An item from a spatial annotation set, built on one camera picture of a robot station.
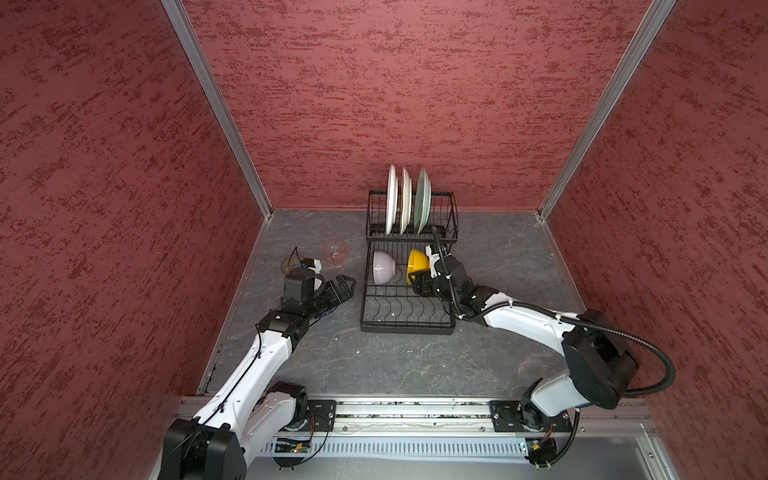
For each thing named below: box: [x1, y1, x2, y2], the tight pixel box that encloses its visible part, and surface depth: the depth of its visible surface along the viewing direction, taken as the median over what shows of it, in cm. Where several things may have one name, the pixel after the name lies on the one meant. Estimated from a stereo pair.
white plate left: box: [386, 165, 398, 235], surface depth 77 cm
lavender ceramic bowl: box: [373, 251, 396, 285], surface depth 94 cm
